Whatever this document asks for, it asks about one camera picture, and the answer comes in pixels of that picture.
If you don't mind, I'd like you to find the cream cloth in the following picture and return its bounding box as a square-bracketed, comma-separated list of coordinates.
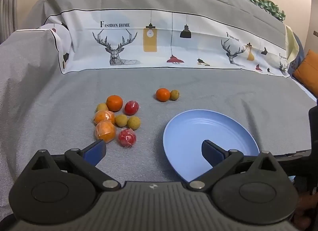
[284, 24, 299, 68]

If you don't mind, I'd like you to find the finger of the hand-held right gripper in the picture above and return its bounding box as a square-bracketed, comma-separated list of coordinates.
[273, 149, 312, 162]

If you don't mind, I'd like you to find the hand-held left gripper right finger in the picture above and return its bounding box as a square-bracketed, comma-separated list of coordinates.
[187, 140, 283, 192]

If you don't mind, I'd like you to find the orange cushion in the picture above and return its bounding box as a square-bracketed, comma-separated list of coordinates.
[292, 49, 318, 96]

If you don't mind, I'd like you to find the grey curtain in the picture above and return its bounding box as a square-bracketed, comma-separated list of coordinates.
[0, 0, 20, 42]

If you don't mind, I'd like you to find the plastic-wrapped orange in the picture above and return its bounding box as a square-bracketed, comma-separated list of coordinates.
[95, 120, 117, 143]
[93, 110, 116, 125]

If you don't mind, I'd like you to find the plastic-wrapped red fruit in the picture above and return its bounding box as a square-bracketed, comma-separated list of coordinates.
[124, 100, 140, 116]
[118, 129, 137, 148]

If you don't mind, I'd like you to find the bare orange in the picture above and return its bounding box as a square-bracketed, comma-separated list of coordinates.
[156, 88, 171, 102]
[106, 95, 124, 112]

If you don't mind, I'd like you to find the person's right hand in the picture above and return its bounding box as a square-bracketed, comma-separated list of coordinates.
[293, 192, 314, 231]

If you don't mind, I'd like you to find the grey printed sofa cover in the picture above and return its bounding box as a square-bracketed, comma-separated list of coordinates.
[0, 0, 318, 221]

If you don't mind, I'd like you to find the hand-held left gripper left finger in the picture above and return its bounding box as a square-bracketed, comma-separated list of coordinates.
[23, 139, 121, 192]

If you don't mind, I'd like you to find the blue plate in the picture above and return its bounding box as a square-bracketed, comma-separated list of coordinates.
[163, 110, 260, 182]

